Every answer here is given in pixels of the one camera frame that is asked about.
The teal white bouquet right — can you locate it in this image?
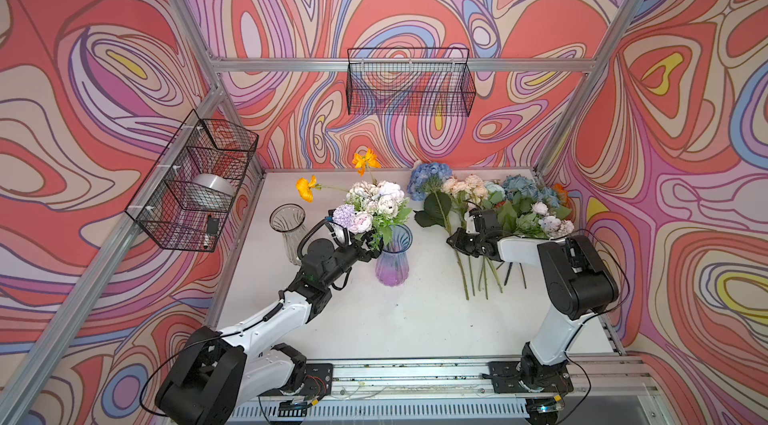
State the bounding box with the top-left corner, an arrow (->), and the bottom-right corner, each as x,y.
494,175 -> 575,239

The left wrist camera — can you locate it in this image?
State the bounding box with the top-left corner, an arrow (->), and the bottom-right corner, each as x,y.
331,224 -> 352,247

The black wire basket back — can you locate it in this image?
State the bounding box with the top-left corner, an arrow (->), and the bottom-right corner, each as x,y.
346,45 -> 477,117

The black wire basket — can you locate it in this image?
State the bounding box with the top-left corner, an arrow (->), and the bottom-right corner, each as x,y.
346,45 -> 477,117
125,110 -> 259,252

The white tape roll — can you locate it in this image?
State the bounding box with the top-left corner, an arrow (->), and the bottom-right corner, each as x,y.
192,173 -> 235,199

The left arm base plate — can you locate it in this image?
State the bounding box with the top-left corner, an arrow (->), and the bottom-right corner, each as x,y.
262,362 -> 334,399

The blue purple glass vase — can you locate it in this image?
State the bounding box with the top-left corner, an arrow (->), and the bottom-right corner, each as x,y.
375,225 -> 413,287

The blue hydrangea flower stem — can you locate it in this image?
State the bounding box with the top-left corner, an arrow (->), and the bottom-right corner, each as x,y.
406,160 -> 472,301

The black wire basket left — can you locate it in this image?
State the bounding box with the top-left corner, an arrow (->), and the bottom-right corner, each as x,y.
125,110 -> 259,252

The small black device in basket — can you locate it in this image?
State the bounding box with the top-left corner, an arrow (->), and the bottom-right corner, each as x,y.
205,214 -> 220,237

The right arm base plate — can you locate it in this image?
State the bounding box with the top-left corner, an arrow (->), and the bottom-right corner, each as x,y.
485,358 -> 574,395

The clear ribbed glass vase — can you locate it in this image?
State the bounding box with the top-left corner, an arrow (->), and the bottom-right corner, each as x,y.
269,203 -> 306,266

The white purple mixed bouquet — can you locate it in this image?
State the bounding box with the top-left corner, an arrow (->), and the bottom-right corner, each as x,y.
331,181 -> 413,250

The pink rose flower stem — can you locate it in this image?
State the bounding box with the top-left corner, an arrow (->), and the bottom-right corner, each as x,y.
440,174 -> 529,300

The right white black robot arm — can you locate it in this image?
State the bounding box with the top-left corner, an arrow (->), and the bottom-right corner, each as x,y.
447,210 -> 620,367

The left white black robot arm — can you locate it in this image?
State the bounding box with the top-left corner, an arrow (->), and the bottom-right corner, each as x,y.
154,238 -> 382,424

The orange poppy flower stem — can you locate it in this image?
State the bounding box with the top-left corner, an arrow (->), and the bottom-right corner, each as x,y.
295,147 -> 381,203

